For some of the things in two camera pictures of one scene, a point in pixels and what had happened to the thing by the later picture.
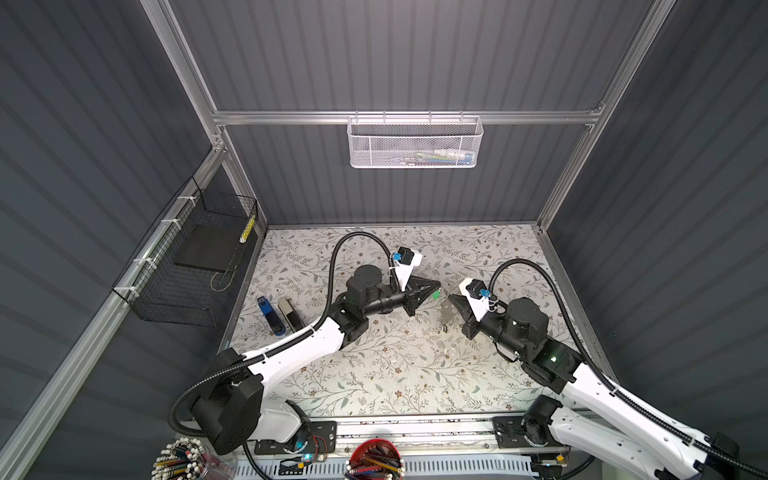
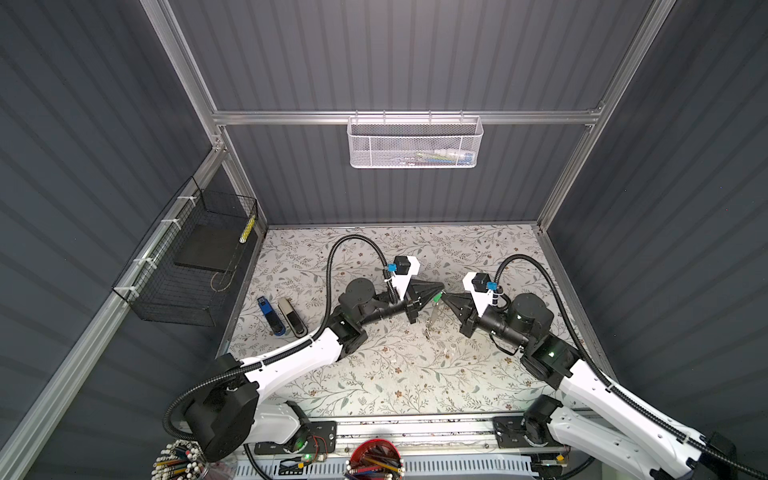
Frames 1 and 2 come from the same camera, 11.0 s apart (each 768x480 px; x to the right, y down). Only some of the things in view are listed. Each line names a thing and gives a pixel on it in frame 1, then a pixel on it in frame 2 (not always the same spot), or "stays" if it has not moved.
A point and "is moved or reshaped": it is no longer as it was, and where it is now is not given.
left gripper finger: (420, 284) stays
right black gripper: (467, 313) stays
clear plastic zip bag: (448, 313) is moved or reshaped
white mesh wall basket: (415, 142) stays
